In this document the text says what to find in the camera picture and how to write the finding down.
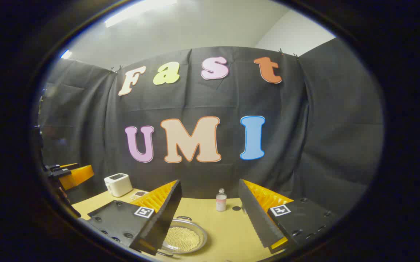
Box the black backdrop cloth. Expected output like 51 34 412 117
39 45 384 215

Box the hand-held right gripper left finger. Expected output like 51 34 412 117
86 179 183 256

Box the steel pot with beans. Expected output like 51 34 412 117
159 216 208 255

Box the clear bottle with pink label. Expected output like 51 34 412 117
216 188 227 212

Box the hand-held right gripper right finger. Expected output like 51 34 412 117
238 178 341 254

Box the white toaster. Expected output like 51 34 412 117
104 173 133 198

